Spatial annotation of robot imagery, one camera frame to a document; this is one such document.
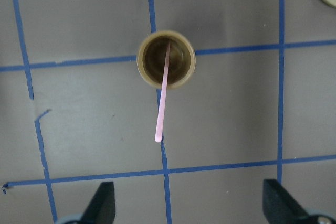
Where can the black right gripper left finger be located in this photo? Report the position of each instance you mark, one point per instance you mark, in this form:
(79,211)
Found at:
(101,208)

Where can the bamboo cylinder holder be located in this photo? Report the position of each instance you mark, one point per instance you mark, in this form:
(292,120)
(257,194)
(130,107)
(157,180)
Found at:
(166,48)

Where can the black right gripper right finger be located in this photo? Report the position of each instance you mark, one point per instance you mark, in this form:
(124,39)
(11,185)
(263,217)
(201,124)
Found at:
(280,207)

